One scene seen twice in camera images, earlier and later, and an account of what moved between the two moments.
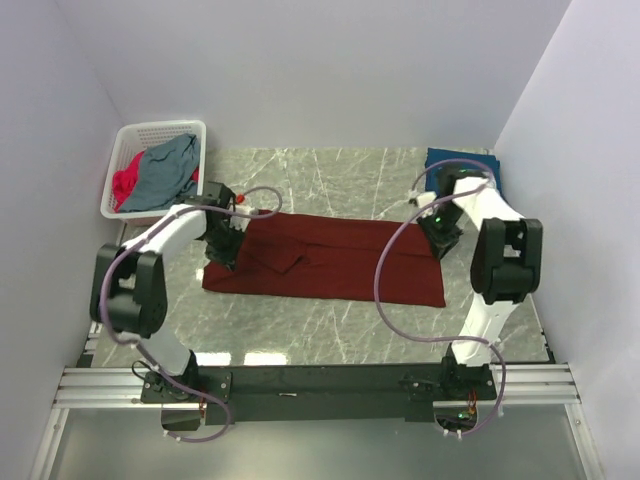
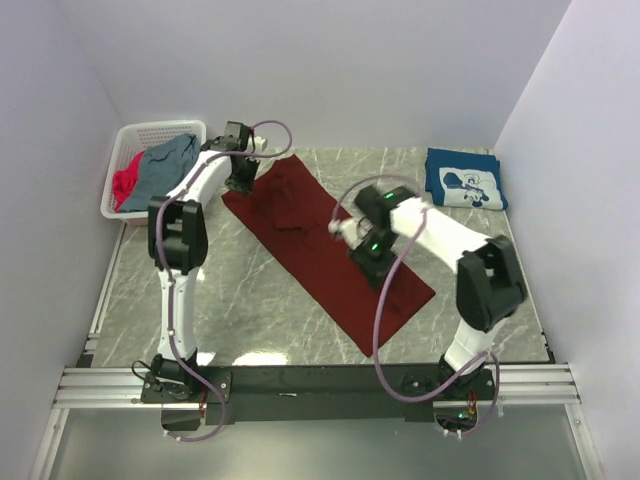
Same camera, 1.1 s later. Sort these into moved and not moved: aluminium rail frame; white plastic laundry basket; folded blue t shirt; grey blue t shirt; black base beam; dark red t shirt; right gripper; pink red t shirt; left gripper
Moved: dark red t shirt; left gripper; right gripper
Not moved: folded blue t shirt; black base beam; pink red t shirt; aluminium rail frame; grey blue t shirt; white plastic laundry basket
